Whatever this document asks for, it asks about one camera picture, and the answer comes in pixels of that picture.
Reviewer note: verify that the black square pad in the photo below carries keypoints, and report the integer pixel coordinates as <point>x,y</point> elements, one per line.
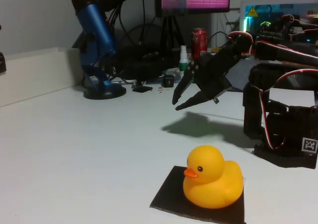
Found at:
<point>169,196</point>

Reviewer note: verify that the yellow rubber duck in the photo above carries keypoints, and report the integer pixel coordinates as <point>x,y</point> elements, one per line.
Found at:
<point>213,184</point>

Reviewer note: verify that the black desk device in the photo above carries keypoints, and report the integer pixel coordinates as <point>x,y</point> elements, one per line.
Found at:
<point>139,65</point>

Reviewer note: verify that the white green spray bottle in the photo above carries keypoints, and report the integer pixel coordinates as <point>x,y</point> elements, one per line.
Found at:
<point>183,67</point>

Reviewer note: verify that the black tripod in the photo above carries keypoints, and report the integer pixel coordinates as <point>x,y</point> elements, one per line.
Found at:
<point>170,21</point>

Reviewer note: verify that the yellow orange tool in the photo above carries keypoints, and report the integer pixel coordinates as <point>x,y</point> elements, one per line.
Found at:
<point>215,49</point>

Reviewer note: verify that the grey desk mat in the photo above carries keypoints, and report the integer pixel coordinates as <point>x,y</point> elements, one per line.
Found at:
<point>238,75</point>

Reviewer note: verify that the small black cube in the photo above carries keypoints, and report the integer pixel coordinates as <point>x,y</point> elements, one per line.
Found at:
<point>167,81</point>

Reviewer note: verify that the black leader arm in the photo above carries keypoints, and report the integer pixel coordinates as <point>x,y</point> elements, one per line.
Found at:
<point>278,27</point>

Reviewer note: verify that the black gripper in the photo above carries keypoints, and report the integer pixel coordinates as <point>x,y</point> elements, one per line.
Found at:
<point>208,78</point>

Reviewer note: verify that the small black object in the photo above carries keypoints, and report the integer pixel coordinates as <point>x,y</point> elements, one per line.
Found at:
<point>2,63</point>

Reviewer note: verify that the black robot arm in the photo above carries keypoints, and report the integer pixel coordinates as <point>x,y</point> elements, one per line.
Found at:
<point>258,104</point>

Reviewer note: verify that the clear plastic wrapper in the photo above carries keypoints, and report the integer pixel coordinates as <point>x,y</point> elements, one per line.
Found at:
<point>177,76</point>

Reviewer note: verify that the white wooden box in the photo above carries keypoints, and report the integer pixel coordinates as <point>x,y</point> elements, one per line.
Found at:
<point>37,72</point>

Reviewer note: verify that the small black base plate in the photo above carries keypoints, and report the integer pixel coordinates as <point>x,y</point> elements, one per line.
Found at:
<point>142,89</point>

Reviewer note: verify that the red soda can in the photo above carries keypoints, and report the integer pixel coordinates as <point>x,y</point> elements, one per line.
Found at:
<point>198,42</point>

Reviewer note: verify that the black white marker tag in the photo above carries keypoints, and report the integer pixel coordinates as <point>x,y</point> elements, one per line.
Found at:
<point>309,144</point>

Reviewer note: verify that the blue microphone with stand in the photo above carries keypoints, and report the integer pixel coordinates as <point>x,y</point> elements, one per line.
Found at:
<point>97,22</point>

